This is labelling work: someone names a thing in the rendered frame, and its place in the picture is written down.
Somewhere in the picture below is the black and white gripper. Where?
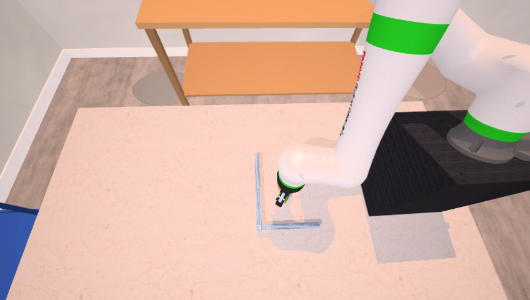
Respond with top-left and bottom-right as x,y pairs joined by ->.
275,189 -> 292,208

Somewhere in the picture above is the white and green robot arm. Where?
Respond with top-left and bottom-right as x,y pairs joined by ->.
274,0 -> 530,193

